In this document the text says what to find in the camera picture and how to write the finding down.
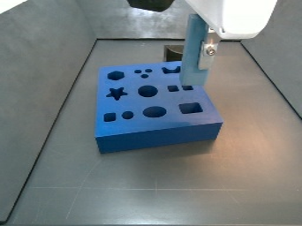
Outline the black curved holder stand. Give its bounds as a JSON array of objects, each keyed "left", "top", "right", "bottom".
[{"left": 165, "top": 45, "right": 185, "bottom": 62}]

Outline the light blue rectangle block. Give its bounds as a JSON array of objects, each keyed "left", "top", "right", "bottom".
[{"left": 180, "top": 14, "right": 209, "bottom": 86}]

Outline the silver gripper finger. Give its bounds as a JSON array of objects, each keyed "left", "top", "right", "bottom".
[{"left": 198, "top": 27, "right": 220, "bottom": 70}]

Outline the blue foam shape board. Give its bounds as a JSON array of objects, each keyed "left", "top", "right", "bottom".
[{"left": 95, "top": 61, "right": 224, "bottom": 153}]

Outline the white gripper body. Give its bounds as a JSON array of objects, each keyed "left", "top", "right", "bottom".
[{"left": 186, "top": 0, "right": 277, "bottom": 40}]

